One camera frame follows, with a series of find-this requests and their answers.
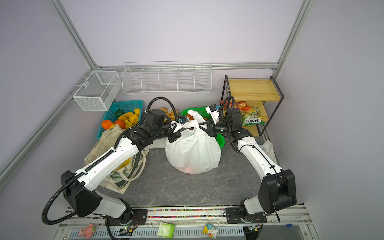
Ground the white plastic grocery bag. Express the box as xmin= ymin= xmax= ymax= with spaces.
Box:
xmin=165 ymin=110 xmax=221 ymax=174

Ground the yellow chips bag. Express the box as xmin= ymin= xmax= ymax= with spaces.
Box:
xmin=117 ymin=158 xmax=132 ymax=170

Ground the beige canvas tote bag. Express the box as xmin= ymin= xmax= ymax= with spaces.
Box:
xmin=84 ymin=125 xmax=149 ymax=194

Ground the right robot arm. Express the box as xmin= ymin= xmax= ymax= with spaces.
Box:
xmin=205 ymin=105 xmax=297 ymax=223

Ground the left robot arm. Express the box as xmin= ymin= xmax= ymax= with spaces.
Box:
xmin=42 ymin=110 xmax=199 ymax=225

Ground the toy croissant bread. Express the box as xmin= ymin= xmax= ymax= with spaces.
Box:
xmin=159 ymin=108 xmax=168 ymax=114

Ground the white plastic tray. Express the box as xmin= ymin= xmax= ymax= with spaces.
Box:
xmin=147 ymin=108 xmax=179 ymax=150

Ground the red snack bag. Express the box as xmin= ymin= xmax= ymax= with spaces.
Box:
xmin=219 ymin=99 xmax=252 ymax=111

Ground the green Fox's candy bag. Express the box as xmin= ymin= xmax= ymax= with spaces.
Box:
xmin=242 ymin=107 xmax=265 ymax=126

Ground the toy banana bunch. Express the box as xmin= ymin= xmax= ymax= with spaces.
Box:
xmin=118 ymin=112 xmax=139 ymax=128

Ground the green plastic basket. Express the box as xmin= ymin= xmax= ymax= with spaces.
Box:
xmin=181 ymin=107 xmax=225 ymax=149

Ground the teal plastic basket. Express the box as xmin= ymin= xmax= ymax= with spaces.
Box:
xmin=97 ymin=100 xmax=144 ymax=139

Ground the toy orange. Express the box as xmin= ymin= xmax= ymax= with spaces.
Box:
xmin=101 ymin=120 xmax=114 ymax=130
xmin=114 ymin=120 xmax=127 ymax=130

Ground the green toy lime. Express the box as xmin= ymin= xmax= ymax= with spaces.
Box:
xmin=115 ymin=110 xmax=125 ymax=118

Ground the tissue pack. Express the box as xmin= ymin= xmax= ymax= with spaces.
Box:
xmin=262 ymin=140 xmax=277 ymax=162

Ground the green small box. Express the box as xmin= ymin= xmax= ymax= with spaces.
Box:
xmin=157 ymin=222 xmax=176 ymax=239

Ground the yellow white toy figure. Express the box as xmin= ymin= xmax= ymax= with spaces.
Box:
xmin=203 ymin=224 xmax=219 ymax=239

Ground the pink toy figure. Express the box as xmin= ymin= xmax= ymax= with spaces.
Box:
xmin=78 ymin=224 xmax=96 ymax=240

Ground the wooden black-frame shelf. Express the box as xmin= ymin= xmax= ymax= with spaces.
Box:
xmin=222 ymin=76 xmax=285 ymax=137

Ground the long white wire basket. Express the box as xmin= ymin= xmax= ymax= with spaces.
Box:
xmin=122 ymin=61 xmax=213 ymax=94

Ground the small white wire basket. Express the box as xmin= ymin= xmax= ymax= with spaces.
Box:
xmin=73 ymin=71 xmax=122 ymax=112

